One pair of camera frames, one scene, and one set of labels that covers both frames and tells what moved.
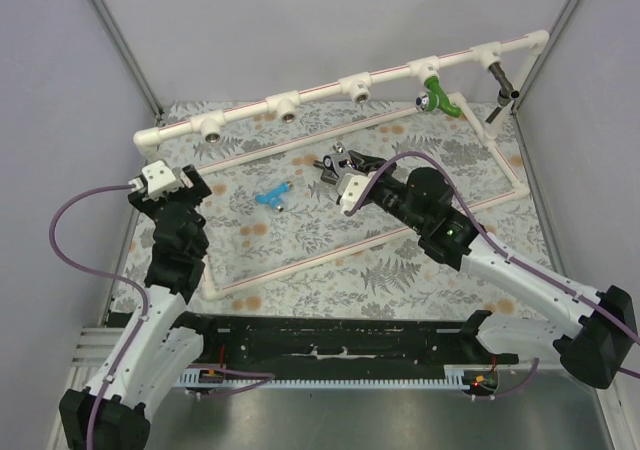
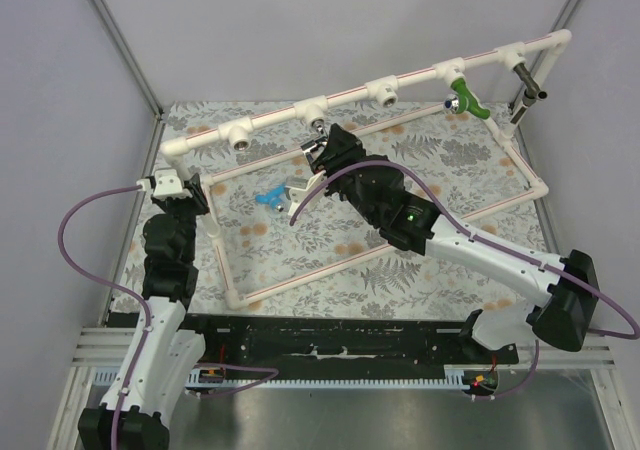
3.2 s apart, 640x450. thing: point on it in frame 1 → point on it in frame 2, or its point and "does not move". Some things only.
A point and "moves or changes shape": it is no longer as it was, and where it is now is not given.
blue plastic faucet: (272, 198) does not move
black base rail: (296, 342) does not move
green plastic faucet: (436, 99) → (464, 100)
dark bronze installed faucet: (507, 91) → (532, 93)
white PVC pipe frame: (516, 54) → (314, 111)
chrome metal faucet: (333, 172) moves or changes shape
